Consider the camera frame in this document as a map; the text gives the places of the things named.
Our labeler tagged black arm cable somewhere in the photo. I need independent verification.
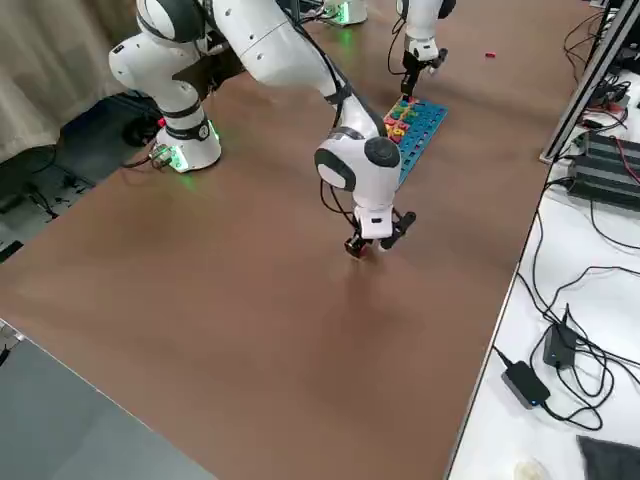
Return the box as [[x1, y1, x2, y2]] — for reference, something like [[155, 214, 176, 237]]
[[388, 14, 409, 77], [294, 22, 362, 232]]

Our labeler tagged black flat floor item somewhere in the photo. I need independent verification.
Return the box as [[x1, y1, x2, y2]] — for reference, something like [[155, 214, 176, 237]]
[[0, 240, 25, 265]]

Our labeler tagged black ribbed power supply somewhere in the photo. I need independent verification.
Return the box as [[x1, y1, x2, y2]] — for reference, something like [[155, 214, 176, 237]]
[[567, 153, 640, 211], [579, 130, 640, 169]]

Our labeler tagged dark grey cloth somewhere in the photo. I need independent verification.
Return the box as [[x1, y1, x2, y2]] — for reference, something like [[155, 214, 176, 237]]
[[575, 434, 640, 480]]

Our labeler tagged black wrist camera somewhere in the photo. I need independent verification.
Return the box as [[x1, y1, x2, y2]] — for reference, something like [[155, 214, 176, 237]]
[[381, 210, 417, 252], [428, 47, 450, 77]]

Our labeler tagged cream tape roll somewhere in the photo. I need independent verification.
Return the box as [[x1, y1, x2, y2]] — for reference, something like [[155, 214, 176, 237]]
[[514, 458, 549, 480]]

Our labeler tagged colourful toy puzzle board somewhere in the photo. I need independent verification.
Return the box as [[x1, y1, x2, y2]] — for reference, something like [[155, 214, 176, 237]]
[[382, 96, 450, 194]]

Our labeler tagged aluminium frame post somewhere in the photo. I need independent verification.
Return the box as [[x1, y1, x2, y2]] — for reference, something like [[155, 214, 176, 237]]
[[538, 0, 640, 164]]

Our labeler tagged grey black power adapter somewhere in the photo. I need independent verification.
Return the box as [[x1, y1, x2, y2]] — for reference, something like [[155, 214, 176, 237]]
[[501, 360, 552, 411]]

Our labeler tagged beige curtain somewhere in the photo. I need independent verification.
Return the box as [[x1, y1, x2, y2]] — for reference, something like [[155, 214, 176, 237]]
[[0, 0, 146, 164]]

